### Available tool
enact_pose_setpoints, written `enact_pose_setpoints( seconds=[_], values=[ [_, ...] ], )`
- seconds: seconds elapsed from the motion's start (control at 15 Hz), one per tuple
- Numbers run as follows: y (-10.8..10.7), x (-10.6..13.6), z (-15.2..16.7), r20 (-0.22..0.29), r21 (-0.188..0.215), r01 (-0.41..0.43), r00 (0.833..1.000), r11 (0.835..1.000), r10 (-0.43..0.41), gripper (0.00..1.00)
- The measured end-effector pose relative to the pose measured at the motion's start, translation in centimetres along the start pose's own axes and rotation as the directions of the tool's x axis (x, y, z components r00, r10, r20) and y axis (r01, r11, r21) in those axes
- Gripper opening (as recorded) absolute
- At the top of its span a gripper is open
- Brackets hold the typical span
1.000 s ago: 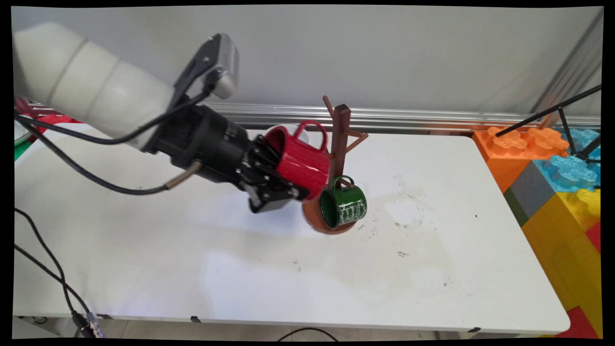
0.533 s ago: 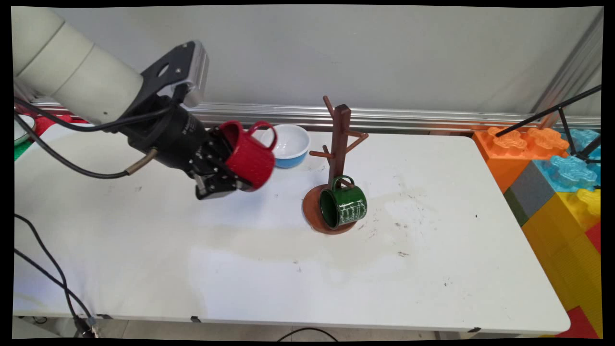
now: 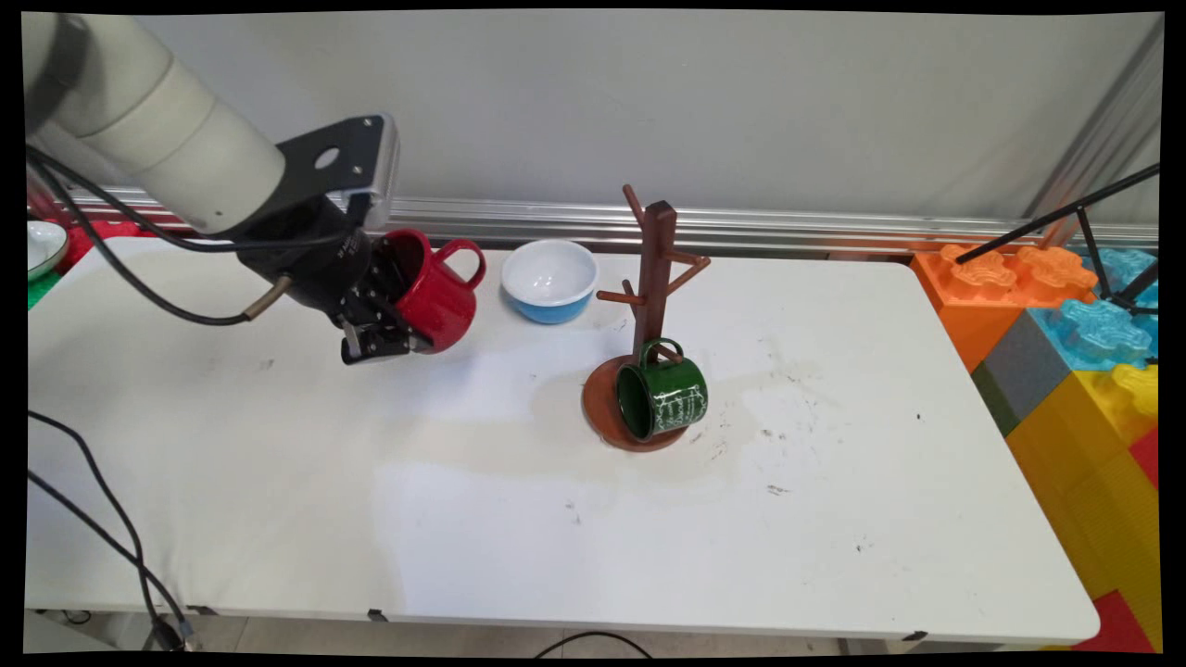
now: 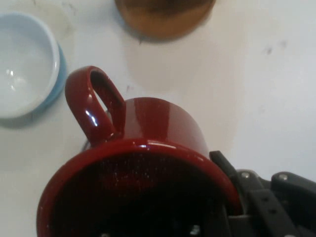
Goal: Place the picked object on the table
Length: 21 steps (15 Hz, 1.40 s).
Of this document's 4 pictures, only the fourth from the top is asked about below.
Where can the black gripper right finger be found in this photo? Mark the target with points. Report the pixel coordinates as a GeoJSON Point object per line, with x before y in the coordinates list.
{"type": "Point", "coordinates": [266, 202]}

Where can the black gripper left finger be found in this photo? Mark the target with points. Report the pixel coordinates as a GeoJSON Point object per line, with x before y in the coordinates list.
{"type": "Point", "coordinates": [214, 222]}

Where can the dark red ceramic mug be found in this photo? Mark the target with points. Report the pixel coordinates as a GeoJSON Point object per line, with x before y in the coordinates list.
{"type": "Point", "coordinates": [138, 172]}

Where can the wooden mug tree stand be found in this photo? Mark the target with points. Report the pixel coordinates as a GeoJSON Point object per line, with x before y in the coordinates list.
{"type": "Point", "coordinates": [165, 17]}

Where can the white bowl with blue outside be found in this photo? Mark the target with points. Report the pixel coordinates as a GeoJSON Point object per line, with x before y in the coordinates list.
{"type": "Point", "coordinates": [27, 66]}

